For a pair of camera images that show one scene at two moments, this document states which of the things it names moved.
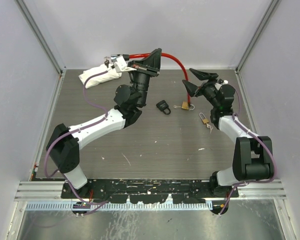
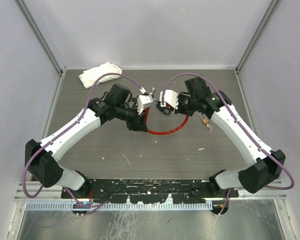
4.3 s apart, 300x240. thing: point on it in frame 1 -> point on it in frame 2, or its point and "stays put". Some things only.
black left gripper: (149, 65) -> (137, 123)
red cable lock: (126, 57) -> (162, 132)
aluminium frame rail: (41, 191) stays put
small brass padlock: (204, 120) stays put
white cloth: (99, 78) stays put
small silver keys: (210, 127) stays put
